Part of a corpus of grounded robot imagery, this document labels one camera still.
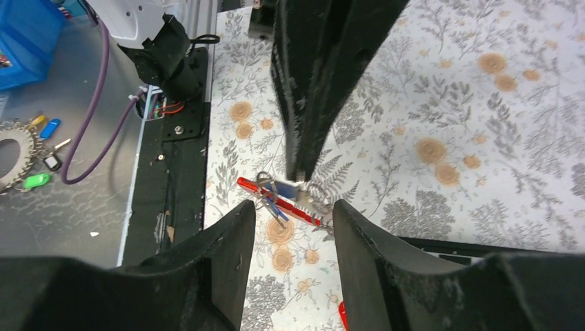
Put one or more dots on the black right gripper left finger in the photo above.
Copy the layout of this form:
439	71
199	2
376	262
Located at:
200	284

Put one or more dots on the black white chessboard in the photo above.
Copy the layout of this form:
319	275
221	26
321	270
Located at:
461	253

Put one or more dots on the key with blue tag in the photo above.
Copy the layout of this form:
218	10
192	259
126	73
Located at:
278	197

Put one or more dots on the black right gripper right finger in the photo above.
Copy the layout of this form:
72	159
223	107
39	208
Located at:
389	284

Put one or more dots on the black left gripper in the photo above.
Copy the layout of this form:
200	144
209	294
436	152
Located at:
320	51

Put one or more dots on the blue plastic bin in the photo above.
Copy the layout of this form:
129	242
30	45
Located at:
30	31

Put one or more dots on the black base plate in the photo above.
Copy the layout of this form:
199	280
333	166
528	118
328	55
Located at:
166	203

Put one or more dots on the spare keyring with coloured tags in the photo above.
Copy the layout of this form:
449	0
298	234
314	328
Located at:
33	168

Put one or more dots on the key with red tag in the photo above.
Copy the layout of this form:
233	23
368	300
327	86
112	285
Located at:
342	314

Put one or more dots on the metal keyring holder red handle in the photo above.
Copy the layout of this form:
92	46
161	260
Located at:
313	207

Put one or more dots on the floral patterned table mat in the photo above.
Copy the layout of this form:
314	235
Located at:
467	126

